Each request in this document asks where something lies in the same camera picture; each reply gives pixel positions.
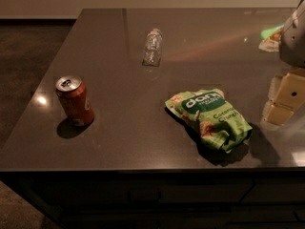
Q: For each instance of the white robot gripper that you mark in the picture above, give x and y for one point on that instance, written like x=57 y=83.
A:
x=294 y=40

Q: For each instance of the green rice chip bag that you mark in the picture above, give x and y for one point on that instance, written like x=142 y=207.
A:
x=220 y=126

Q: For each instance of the clear plastic water bottle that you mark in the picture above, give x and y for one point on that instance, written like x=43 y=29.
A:
x=153 y=48

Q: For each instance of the dark right drawer front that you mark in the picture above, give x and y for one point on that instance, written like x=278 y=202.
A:
x=277 y=190

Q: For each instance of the orange soda can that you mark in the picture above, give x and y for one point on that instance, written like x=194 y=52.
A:
x=72 y=94

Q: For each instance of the dark cabinet drawer front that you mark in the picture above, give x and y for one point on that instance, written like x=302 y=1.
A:
x=102 y=192

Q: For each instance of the black drawer handle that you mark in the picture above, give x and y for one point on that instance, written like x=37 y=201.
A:
x=144 y=196

